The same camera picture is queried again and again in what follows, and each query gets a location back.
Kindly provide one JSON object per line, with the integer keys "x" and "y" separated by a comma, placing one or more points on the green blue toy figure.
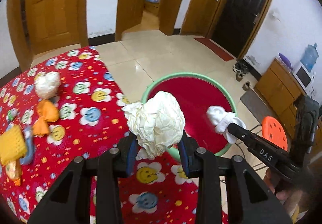
{"x": 11, "y": 114}

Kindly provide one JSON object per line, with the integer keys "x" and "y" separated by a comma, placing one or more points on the white microwave oven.
{"x": 304, "y": 78}

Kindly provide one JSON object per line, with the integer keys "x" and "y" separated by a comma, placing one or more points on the red smiley flower tablecloth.
{"x": 91, "y": 122}

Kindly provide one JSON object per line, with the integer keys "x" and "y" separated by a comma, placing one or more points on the dark entrance door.
{"x": 236, "y": 23}

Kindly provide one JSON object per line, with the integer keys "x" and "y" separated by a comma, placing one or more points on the wooden low cabinet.
{"x": 280, "y": 90}

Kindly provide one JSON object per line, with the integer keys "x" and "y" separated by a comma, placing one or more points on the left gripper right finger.
{"x": 249, "y": 199}

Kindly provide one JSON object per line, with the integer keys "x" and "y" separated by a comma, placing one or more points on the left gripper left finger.
{"x": 68, "y": 199}

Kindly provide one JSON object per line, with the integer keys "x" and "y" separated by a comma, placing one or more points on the red bin green rim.
{"x": 195, "y": 93}

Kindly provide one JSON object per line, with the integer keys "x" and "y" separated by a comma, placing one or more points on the wooden wall panel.
{"x": 199, "y": 17}

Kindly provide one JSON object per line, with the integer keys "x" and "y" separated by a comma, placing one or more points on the blue water jug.
{"x": 310, "y": 57}

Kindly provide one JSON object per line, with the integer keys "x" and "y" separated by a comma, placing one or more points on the yellow foam fruit net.
{"x": 12, "y": 145}

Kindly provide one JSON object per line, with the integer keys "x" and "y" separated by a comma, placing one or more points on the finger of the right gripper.
{"x": 271, "y": 155}

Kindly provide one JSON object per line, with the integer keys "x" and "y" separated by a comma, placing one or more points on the orange plastic stool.
{"x": 273, "y": 131}

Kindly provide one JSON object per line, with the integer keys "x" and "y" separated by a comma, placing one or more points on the white cloth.
{"x": 221, "y": 120}

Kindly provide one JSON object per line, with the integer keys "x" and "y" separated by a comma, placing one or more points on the white paper ball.
{"x": 157, "y": 124}
{"x": 46, "y": 86}

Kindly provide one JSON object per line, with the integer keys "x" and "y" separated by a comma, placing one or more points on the pair of shoes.
{"x": 240, "y": 67}

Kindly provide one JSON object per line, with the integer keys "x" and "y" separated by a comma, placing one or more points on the closed wooden door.
{"x": 51, "y": 24}

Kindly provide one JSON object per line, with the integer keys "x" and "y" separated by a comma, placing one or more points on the grey floor mat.
{"x": 255, "y": 105}

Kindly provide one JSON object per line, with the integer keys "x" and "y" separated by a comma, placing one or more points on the red doormat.
{"x": 221, "y": 53}

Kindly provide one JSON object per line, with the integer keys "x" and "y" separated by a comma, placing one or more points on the orange snack packet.
{"x": 13, "y": 171}

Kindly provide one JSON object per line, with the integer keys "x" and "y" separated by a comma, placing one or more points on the orange wrapper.
{"x": 47, "y": 113}

